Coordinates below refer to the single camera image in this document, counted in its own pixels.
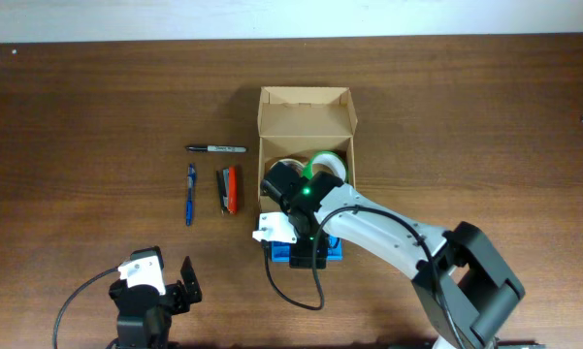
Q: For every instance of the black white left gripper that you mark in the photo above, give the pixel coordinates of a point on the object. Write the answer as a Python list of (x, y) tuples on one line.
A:
[(178, 294)]

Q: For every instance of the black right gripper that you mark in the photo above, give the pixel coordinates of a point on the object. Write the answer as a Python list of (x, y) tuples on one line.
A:
[(307, 262)]

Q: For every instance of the white tape roll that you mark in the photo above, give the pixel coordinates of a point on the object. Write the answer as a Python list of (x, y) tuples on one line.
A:
[(296, 165)]

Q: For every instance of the green tape roll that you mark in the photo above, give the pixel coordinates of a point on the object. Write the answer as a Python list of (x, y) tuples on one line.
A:
[(328, 161)]

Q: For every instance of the blue plastic case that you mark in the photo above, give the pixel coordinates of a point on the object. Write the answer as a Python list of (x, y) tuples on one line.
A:
[(280, 251)]

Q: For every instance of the orange black stapler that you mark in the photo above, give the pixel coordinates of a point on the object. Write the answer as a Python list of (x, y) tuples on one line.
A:
[(227, 183)]

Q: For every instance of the blue ballpoint pen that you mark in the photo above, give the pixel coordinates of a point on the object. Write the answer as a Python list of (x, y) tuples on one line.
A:
[(190, 181)]

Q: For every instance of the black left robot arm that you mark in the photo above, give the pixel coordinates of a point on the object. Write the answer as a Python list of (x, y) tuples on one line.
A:
[(144, 331)]

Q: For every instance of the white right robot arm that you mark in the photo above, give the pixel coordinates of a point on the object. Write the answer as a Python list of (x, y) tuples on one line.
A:
[(465, 286)]

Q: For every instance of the brown cardboard box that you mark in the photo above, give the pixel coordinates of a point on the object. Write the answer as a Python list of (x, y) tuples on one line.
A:
[(297, 122)]

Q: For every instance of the black silver marker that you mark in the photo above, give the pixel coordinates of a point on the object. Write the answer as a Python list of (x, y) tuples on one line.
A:
[(216, 148)]

